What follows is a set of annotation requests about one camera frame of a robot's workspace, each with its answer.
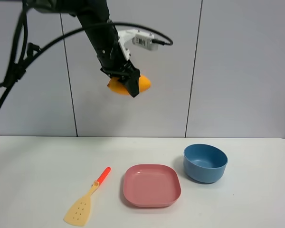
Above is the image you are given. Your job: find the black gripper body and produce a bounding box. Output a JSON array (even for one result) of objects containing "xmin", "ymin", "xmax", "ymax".
[{"xmin": 95, "ymin": 42, "xmax": 140, "ymax": 79}]

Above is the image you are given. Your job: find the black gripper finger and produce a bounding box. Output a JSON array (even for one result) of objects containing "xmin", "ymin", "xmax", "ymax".
[{"xmin": 118, "ymin": 70, "xmax": 140, "ymax": 97}]

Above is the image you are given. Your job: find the yellow orange mango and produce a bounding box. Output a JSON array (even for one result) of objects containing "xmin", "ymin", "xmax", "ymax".
[{"xmin": 107, "ymin": 75, "xmax": 151, "ymax": 95}]

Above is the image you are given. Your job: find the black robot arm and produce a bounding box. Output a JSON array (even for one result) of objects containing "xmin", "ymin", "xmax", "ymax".
[{"xmin": 26, "ymin": 0, "xmax": 140, "ymax": 97}]

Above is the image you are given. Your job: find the pink square plate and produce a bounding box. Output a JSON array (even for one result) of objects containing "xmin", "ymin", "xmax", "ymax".
[{"xmin": 123, "ymin": 164, "xmax": 181, "ymax": 208}]

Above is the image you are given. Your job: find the blue plastic bowl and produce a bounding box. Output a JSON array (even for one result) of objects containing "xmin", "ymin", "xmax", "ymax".
[{"xmin": 183, "ymin": 144, "xmax": 228, "ymax": 184}]

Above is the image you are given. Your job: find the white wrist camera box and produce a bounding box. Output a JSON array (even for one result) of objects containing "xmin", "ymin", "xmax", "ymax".
[{"xmin": 117, "ymin": 29, "xmax": 159, "ymax": 61}]

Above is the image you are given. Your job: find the black cable bundle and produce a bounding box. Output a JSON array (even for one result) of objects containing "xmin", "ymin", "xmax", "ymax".
[{"xmin": 0, "ymin": 0, "xmax": 173, "ymax": 133}]

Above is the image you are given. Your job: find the yellow spatula with orange handle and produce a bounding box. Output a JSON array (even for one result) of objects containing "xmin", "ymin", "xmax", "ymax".
[{"xmin": 63, "ymin": 167, "xmax": 111, "ymax": 227}]

